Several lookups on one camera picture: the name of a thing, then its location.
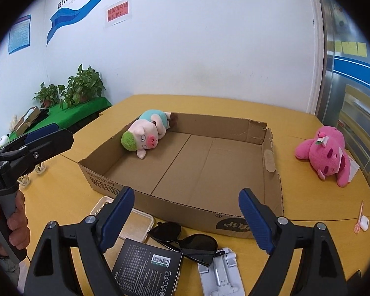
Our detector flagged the person's left hand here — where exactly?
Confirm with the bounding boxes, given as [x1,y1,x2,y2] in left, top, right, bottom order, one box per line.
[0,190,31,250]

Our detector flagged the small potted plant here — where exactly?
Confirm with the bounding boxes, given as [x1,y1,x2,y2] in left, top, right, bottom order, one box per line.
[32,82,60,109]

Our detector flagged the black sunglasses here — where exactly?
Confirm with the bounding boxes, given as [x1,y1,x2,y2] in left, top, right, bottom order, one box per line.
[146,221,218,267]

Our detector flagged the blue bordered wall poster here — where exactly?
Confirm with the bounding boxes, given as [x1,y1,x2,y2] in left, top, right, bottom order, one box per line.
[8,15,31,55]

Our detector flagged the black product box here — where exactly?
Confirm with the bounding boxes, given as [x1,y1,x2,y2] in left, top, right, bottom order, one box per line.
[111,238,184,296]

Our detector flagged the glass door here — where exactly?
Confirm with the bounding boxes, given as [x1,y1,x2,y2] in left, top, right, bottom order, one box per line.
[314,0,370,176]

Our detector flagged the shallow cardboard box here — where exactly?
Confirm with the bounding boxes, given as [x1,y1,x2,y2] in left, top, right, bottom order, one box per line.
[78,112,285,240]

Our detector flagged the small open cardboard box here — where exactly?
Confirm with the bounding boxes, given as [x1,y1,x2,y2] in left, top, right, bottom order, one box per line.
[13,106,41,136]

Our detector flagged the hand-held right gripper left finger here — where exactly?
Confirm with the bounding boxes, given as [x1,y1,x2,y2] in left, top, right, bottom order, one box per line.
[24,186,135,296]

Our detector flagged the light purple phone stand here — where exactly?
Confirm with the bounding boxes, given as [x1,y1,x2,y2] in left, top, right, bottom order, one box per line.
[197,247,245,296]

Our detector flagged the pig plush toy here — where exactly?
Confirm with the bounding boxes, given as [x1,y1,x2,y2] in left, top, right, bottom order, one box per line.
[121,109,179,160]

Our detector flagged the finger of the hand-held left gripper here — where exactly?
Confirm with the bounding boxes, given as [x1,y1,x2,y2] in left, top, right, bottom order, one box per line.
[0,123,59,158]
[0,129,74,180]

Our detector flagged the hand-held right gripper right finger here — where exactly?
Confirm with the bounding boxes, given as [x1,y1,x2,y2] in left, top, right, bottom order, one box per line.
[238,187,349,296]

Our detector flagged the person's left forearm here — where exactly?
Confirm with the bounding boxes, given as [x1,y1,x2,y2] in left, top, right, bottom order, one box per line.
[0,226,20,287]

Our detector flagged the large potted plant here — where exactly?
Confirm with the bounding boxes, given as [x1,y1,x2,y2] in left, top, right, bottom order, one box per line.
[59,63,106,110]

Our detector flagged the white card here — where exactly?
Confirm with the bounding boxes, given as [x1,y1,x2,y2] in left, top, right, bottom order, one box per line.
[342,149,361,182]

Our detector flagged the pink plush toy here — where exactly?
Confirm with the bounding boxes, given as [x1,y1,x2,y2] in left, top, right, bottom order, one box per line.
[295,125,352,188]

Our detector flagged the beige clear phone case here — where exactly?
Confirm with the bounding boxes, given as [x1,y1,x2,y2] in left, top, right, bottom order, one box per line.
[89,196,155,243]

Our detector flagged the blue ribbon wall decal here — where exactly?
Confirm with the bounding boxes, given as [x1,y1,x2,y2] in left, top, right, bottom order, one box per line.
[46,0,312,47]

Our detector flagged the red and white wall sign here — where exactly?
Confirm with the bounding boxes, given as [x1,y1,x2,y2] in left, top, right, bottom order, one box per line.
[104,0,133,29]

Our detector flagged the pink pen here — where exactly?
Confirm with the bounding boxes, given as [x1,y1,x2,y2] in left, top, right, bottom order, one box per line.
[354,200,365,233]

